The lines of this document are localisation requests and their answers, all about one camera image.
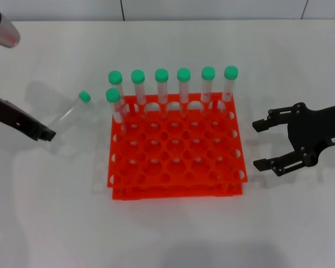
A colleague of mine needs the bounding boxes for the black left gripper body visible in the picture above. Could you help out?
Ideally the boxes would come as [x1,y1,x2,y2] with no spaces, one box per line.
[0,97,43,141]

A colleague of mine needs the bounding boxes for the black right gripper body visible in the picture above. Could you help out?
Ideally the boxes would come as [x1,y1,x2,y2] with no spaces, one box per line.
[286,102,335,168]

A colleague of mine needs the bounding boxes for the green-capped clear test tube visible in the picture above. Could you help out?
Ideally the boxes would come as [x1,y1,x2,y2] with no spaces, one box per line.
[46,90,92,142]
[155,68,170,117]
[131,69,149,118]
[219,65,239,114]
[201,66,216,115]
[108,70,128,113]
[176,67,192,117]
[105,88,128,135]

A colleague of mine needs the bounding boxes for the orange plastic test tube rack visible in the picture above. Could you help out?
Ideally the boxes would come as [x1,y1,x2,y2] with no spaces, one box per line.
[106,92,249,200]

